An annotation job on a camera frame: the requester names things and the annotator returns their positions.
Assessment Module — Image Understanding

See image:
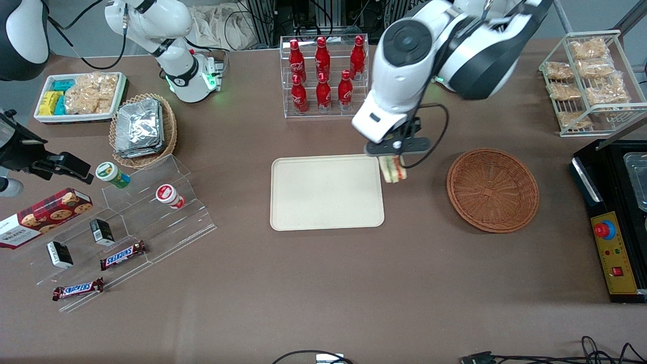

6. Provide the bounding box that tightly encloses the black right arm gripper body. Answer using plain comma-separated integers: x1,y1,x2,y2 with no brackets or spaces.
0,109,51,175

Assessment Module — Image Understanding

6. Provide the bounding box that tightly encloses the triangle sandwich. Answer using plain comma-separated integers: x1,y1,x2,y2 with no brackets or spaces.
379,155,408,184

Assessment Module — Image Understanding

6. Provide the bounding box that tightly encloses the cream plastic serving tray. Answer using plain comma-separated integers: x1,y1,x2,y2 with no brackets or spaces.
270,155,385,232

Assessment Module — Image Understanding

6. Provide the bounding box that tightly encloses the round brown wicker basket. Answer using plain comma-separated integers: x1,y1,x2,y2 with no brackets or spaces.
447,148,539,233

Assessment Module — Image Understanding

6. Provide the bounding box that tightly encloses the oval tan wicker basket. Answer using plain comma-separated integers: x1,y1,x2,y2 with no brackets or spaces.
110,94,177,169

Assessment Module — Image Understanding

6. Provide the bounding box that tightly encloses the white rectangular bin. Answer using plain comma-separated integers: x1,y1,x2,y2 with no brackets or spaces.
34,72,127,123

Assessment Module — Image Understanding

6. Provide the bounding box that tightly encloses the red cola bottle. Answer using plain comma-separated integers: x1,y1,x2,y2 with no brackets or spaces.
314,36,331,81
316,72,332,113
350,35,366,77
291,74,309,114
289,39,307,84
338,70,353,111

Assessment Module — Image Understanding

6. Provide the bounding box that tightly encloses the green lid cup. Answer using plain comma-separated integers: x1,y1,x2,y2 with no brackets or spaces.
96,162,130,189

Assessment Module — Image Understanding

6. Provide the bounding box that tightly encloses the red tartan cookie box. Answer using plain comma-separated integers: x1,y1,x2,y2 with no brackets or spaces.
0,188,94,248

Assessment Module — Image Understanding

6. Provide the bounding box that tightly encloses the yellow snack pack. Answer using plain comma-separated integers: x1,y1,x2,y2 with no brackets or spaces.
39,91,64,116

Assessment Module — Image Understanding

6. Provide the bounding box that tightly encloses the small black box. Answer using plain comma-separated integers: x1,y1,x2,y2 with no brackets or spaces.
90,218,115,247
47,241,74,268

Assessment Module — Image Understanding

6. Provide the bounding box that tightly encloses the clear bag of snacks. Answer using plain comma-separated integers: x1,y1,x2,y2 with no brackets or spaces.
569,38,610,60
576,58,622,79
585,81,630,107
545,62,574,81
65,72,119,114
548,82,582,101
558,111,593,129

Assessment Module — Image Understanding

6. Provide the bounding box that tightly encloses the stack of foil packs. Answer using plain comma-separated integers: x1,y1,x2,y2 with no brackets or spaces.
115,99,165,158

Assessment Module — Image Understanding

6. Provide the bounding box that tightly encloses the clear acrylic bottle rack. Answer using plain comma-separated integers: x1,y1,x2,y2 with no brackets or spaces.
280,34,369,118

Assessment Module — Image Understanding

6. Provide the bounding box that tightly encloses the clear acrylic step display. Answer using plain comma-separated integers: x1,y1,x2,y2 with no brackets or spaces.
30,154,218,311

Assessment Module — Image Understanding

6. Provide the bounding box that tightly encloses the red lid cup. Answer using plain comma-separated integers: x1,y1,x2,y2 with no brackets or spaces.
156,185,185,209

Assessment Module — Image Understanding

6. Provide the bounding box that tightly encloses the snickers bar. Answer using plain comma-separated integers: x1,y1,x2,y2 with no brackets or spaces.
100,241,147,271
53,278,105,301

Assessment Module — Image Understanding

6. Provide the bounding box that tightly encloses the beige cloth bag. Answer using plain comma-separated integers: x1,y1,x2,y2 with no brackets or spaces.
190,4,256,51

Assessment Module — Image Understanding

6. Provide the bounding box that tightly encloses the black sealing machine yellow panel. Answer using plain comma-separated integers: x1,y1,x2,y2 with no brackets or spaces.
571,139,647,304

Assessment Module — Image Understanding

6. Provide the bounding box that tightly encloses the clear plastic container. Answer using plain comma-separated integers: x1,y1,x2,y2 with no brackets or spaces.
623,152,647,210

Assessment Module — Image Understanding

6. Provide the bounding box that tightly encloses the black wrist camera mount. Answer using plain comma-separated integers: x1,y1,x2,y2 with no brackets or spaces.
392,117,423,140

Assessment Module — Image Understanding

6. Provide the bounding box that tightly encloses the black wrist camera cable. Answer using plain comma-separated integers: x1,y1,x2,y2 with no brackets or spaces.
402,103,450,169

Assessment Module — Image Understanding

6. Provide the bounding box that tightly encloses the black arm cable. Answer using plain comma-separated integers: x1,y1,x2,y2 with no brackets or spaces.
48,0,127,70

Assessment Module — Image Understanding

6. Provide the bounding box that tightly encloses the white wire rack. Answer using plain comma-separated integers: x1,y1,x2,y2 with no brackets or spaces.
539,30,647,137

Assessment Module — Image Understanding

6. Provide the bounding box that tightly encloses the black floor cable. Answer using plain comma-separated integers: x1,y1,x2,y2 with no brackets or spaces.
272,350,354,364

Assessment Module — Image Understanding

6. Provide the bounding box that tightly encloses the black cable bundle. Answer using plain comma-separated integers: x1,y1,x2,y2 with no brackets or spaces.
461,336,647,364

